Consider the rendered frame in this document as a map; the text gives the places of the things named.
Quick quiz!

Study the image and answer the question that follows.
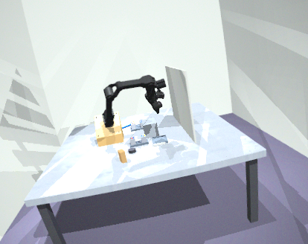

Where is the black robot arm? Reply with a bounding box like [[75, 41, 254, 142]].
[[102, 75, 167, 127]]

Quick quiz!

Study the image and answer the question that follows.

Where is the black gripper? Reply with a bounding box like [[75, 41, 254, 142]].
[[144, 91, 162, 114]]

